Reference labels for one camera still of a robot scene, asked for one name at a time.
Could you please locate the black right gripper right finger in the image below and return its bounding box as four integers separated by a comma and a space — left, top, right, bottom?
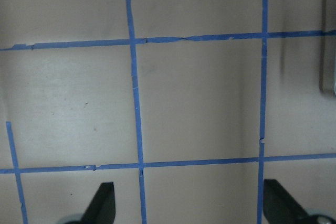
263, 179, 309, 224

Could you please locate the silver wire mesh shelf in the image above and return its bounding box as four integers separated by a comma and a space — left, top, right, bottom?
319, 0, 335, 97

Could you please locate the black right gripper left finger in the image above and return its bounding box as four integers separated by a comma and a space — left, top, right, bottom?
80, 182, 116, 224

